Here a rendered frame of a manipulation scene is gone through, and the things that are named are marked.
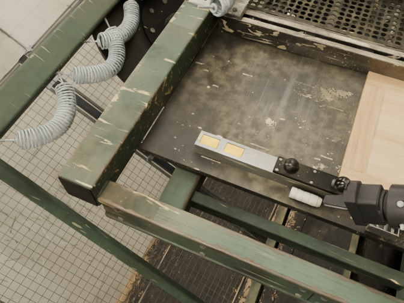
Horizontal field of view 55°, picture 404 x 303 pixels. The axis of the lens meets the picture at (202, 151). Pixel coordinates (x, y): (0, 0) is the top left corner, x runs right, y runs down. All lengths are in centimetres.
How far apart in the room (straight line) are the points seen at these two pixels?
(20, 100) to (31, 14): 476
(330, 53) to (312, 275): 72
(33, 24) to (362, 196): 559
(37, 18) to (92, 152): 520
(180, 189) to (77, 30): 80
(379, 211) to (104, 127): 67
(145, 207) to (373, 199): 51
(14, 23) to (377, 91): 530
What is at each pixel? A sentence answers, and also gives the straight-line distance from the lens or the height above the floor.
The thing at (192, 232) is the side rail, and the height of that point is 160.
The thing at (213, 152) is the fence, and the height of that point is 163.
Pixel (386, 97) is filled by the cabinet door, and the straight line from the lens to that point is 131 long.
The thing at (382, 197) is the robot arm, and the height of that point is 142.
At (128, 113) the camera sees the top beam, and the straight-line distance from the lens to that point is 106.
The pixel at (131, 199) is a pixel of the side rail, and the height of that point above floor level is 174.
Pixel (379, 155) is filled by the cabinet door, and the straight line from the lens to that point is 117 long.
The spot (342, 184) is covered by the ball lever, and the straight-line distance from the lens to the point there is 91.
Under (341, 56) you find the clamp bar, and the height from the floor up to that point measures 144.
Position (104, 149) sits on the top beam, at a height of 186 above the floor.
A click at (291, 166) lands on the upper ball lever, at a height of 153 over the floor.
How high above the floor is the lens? 198
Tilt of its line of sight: 18 degrees down
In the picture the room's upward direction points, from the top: 52 degrees counter-clockwise
